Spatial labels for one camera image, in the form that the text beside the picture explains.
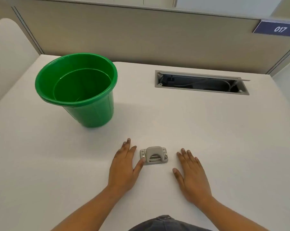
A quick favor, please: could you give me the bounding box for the green plastic bucket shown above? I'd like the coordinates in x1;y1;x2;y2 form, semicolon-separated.
35;53;118;128

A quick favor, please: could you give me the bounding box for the person's dark grey clothing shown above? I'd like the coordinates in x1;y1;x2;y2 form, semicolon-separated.
128;215;213;231

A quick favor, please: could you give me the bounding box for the blue desk sign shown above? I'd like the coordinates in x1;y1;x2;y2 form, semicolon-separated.
253;19;290;37

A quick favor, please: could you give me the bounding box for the beige desk partition panel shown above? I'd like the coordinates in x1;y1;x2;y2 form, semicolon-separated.
11;0;290;75

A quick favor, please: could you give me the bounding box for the grey desk cable tray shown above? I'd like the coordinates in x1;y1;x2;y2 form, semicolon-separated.
155;70;251;96

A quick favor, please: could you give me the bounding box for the person's left hand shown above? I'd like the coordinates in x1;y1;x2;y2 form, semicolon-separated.
107;138;146;193

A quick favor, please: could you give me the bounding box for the grey cable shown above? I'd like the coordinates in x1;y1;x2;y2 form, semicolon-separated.
173;79;234;91

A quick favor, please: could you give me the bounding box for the person's right hand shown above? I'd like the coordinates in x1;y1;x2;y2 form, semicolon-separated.
172;148;213;205

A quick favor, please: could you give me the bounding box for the white rounded side panel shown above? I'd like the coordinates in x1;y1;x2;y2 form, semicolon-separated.
0;18;41;110

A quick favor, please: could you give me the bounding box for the person's right forearm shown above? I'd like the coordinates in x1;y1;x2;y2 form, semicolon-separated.
192;196;272;231

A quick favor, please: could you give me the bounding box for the person's left forearm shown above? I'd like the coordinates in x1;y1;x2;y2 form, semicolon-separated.
48;186;129;231

